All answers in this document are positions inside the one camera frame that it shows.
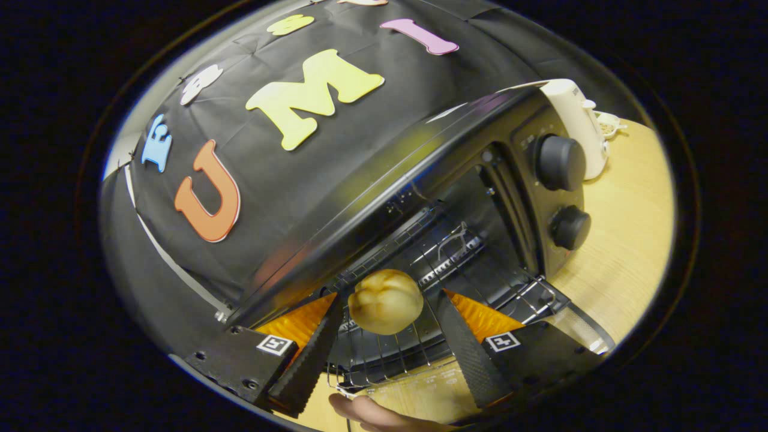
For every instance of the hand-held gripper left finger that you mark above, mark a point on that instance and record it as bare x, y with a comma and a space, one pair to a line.
312, 357

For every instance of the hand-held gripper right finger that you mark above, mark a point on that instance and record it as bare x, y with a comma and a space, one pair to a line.
471, 360

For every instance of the round golden bread bun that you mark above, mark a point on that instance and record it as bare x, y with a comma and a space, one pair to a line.
385, 303

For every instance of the black toaster oven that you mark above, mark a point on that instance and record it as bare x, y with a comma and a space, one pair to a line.
558, 162

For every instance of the white toaster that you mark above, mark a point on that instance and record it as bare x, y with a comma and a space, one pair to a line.
576, 114

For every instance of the white divided snack dish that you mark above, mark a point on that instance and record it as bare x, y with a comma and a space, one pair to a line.
609, 123

